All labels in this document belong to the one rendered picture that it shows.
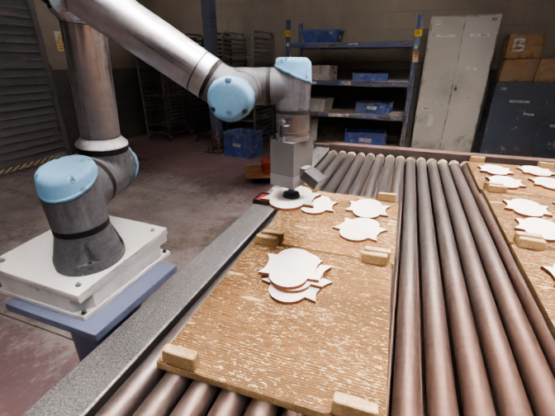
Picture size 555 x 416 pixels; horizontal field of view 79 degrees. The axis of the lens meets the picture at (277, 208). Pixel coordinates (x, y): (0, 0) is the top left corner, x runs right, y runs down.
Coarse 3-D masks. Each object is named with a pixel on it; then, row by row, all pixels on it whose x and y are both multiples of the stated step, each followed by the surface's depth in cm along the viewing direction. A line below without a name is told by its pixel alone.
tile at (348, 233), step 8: (344, 224) 96; (352, 224) 96; (360, 224) 96; (368, 224) 96; (376, 224) 96; (344, 232) 91; (352, 232) 91; (360, 232) 91; (368, 232) 91; (376, 232) 91; (384, 232) 93; (352, 240) 88; (360, 240) 88; (376, 240) 87
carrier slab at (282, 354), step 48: (240, 288) 70; (336, 288) 70; (384, 288) 70; (192, 336) 58; (240, 336) 58; (288, 336) 58; (336, 336) 58; (384, 336) 58; (240, 384) 49; (288, 384) 49; (336, 384) 49; (384, 384) 49
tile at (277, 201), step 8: (272, 192) 83; (280, 192) 83; (304, 192) 83; (264, 200) 80; (272, 200) 78; (280, 200) 78; (288, 200) 78; (296, 200) 78; (304, 200) 78; (312, 200) 79; (280, 208) 75; (288, 208) 74; (296, 208) 75; (312, 208) 76
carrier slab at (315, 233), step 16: (320, 192) 121; (336, 208) 108; (272, 224) 98; (288, 224) 98; (304, 224) 98; (320, 224) 98; (336, 224) 98; (384, 224) 98; (288, 240) 89; (304, 240) 89; (320, 240) 89; (336, 240) 89; (368, 240) 89; (384, 240) 89; (352, 256) 82
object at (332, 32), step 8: (304, 32) 490; (312, 32) 485; (320, 32) 481; (328, 32) 477; (336, 32) 473; (304, 40) 495; (312, 40) 491; (320, 40) 487; (328, 40) 483; (336, 40) 479
